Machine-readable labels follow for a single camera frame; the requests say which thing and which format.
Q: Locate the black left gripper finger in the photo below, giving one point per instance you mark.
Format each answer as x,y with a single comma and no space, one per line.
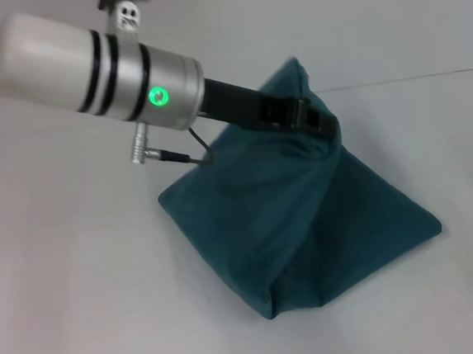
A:
318,120

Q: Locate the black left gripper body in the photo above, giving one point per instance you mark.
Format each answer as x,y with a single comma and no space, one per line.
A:
246,103

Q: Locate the teal blue shirt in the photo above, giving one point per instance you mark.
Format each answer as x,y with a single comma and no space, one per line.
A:
286,222

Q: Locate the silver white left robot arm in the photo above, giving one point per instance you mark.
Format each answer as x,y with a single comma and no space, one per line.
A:
86,66

